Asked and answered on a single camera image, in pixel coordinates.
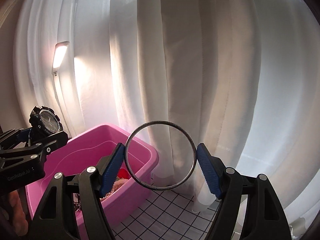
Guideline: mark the white sheer curtain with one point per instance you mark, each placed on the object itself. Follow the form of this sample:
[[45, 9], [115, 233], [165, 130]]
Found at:
[[242, 76]]

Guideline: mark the black wrist watch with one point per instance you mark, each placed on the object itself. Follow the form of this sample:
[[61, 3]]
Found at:
[[45, 121]]

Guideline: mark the large silver bangle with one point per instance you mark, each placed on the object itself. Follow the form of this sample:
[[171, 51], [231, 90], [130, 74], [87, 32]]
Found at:
[[177, 157]]

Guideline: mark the white desk lamp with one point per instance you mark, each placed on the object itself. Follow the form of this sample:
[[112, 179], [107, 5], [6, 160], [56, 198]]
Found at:
[[59, 55]]

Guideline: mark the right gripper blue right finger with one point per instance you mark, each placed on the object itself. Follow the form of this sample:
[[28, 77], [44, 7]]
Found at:
[[212, 169]]

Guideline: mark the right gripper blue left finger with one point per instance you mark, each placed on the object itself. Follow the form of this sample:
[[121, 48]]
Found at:
[[109, 168]]

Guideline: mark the pink strawberry fuzzy headband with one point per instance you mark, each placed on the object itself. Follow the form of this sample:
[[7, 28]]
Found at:
[[122, 177]]

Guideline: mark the person's left hand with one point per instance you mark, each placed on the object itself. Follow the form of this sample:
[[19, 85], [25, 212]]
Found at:
[[11, 208]]

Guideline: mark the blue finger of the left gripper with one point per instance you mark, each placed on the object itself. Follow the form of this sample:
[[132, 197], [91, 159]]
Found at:
[[53, 139], [13, 137]]

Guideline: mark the pink plastic tub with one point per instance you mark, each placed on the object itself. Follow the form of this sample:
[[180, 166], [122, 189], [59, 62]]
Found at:
[[66, 204]]

